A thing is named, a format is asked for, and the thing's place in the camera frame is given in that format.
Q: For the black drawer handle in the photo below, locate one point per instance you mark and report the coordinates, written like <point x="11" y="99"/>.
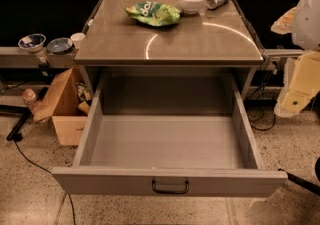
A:
<point x="171" y="189"/>

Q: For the dark blue bowl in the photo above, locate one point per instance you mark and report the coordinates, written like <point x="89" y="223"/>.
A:
<point x="60" y="45"/>

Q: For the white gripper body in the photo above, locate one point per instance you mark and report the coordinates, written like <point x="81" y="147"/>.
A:
<point x="309" y="22"/>

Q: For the blue patterned bowl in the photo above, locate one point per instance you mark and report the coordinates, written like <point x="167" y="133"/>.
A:
<point x="32" y="43"/>

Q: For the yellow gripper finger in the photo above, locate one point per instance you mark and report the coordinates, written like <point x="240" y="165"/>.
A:
<point x="301" y="84"/>
<point x="283" y="25"/>

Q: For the plastic bottle on floor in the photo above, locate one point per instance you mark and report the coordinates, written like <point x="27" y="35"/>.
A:
<point x="31" y="100"/>

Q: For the grey side shelf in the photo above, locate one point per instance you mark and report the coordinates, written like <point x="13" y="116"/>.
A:
<point x="14" y="57"/>

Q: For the small white cup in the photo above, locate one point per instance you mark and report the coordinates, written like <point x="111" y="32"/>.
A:
<point x="77" y="38"/>

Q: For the grey metal cabinet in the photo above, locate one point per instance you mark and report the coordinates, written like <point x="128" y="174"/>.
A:
<point x="198" y="67"/>

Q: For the grey open top drawer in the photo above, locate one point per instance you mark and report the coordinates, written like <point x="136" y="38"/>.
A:
<point x="122" y="156"/>

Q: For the green rice chip bag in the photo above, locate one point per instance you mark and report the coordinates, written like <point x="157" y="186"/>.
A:
<point x="154" y="14"/>

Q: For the black stand leg right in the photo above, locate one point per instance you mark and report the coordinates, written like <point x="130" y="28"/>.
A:
<point x="306" y="184"/>

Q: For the cardboard box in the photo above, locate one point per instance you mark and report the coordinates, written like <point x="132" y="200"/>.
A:
<point x="60" y="104"/>

